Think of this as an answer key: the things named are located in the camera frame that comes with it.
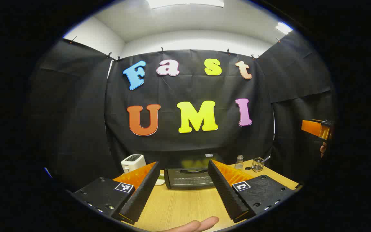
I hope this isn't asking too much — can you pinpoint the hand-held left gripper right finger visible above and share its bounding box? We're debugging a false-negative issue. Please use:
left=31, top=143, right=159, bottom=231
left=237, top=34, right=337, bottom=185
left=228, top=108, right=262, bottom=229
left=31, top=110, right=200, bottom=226
left=207, top=159, right=297, bottom=223

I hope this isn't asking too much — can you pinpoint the wire mesh holder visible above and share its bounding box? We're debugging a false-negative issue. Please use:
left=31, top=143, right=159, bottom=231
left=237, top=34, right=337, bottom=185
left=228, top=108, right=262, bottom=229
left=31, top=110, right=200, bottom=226
left=252, top=157, right=265, bottom=172

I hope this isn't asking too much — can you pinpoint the ceiling light panel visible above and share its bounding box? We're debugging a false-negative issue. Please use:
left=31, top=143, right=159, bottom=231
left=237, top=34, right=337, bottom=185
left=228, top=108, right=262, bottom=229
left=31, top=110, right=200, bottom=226
left=275, top=22, right=293, bottom=35

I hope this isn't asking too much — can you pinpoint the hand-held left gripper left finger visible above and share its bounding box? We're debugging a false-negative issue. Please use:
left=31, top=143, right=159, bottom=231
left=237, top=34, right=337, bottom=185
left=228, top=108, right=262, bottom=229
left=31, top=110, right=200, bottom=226
left=71, top=161, right=161, bottom=225

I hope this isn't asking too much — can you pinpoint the black electric oven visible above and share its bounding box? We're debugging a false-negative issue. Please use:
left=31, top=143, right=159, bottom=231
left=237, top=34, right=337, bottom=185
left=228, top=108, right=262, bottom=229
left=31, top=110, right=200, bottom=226
left=164, top=153, right=224, bottom=190

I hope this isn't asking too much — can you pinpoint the white toaster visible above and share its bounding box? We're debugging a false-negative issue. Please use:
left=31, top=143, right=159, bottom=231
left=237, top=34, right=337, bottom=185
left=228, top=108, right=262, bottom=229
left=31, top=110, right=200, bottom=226
left=121, top=154, right=147, bottom=174

